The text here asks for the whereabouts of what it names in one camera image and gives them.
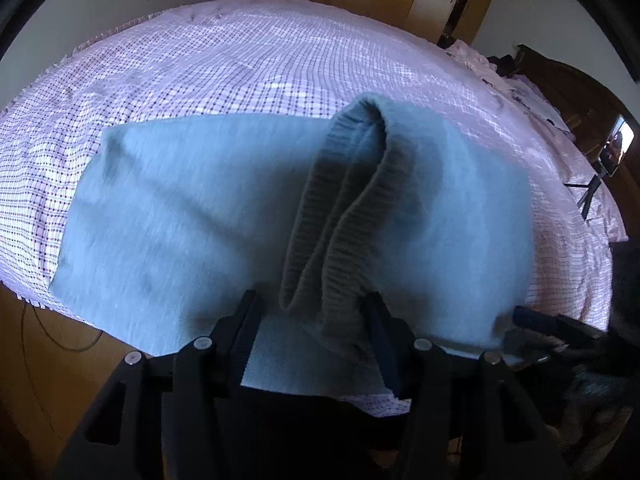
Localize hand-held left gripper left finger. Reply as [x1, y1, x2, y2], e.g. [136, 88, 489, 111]
[55, 290, 261, 480]

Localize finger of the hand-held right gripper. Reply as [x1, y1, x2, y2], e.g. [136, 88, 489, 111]
[502, 332, 571, 363]
[514, 306, 603, 348]

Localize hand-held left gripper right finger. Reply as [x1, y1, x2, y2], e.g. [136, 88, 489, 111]
[362, 291, 561, 480]

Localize light blue pants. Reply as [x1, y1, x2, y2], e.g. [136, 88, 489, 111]
[50, 92, 538, 401]

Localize small black tripod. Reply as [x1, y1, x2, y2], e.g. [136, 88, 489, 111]
[565, 160, 616, 220]

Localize smartphone with lit screen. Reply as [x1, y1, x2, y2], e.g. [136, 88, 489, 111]
[602, 115, 636, 171]

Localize dark wooden headboard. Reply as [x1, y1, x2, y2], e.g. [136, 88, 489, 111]
[515, 44, 640, 181]

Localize dark garment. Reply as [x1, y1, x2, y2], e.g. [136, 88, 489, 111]
[487, 54, 521, 77]

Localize bed with checkered pink sheet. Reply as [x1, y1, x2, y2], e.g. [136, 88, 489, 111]
[0, 0, 628, 418]

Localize crumpled pink garment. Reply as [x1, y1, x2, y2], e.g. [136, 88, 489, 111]
[445, 40, 493, 78]

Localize thin black floor cable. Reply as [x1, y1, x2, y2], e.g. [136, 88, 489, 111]
[20, 300, 106, 351]

